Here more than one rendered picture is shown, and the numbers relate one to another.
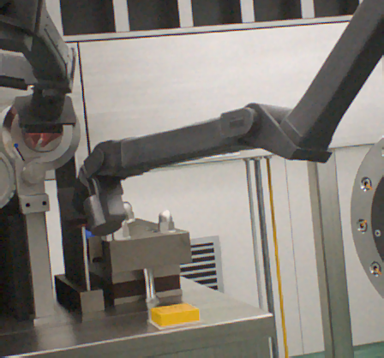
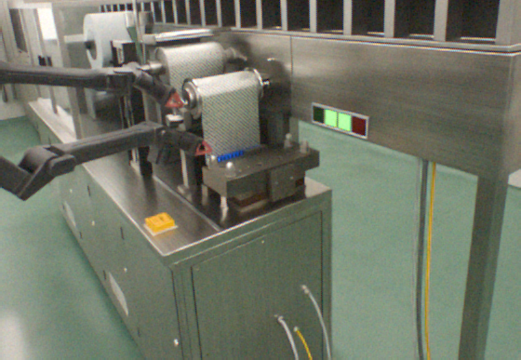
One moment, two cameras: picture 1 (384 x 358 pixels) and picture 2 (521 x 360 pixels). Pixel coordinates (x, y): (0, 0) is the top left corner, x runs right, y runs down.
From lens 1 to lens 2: 218 cm
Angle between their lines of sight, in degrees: 74
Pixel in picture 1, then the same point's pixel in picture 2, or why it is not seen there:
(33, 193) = (182, 127)
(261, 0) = (426, 14)
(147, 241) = (212, 176)
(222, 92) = (361, 89)
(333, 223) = (484, 219)
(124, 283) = not seen: hidden behind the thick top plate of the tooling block
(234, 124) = not seen: hidden behind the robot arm
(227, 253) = not seen: outside the picture
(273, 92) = (396, 100)
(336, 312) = (471, 284)
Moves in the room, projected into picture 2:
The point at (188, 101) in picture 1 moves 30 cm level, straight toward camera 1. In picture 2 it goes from (340, 89) to (249, 100)
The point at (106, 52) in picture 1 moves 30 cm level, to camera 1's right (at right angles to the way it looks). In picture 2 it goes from (302, 46) to (346, 56)
